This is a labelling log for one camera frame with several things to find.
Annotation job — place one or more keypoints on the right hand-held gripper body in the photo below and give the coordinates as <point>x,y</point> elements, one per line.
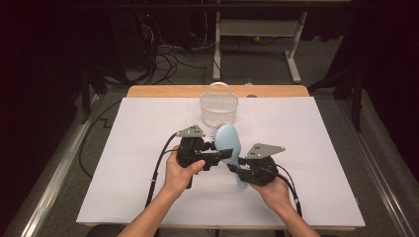
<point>260,171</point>

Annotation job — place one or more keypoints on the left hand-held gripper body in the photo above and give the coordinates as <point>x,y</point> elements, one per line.
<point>191,148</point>

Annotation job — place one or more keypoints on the light blue hairbrush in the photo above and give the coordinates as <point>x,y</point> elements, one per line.
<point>227,138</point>

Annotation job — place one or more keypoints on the white mesh basket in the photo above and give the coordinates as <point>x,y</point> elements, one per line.
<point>219,108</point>

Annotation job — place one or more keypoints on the person's right hand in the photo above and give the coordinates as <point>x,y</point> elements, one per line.
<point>275,196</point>

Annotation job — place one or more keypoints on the person's left hand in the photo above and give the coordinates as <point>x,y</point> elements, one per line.
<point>176,179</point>

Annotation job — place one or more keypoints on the white table cover sheet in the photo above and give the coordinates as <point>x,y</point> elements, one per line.
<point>131,148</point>

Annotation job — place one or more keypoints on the black metal stand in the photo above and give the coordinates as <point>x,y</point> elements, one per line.
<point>352,85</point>
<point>99,79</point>

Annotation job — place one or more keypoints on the black computer tower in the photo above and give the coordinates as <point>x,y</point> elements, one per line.
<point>131,39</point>

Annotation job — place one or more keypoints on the aluminium floor rail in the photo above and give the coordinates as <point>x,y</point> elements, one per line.
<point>59,171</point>
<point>378,171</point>

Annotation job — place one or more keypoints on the white metal table frame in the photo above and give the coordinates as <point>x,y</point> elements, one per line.
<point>260,28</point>

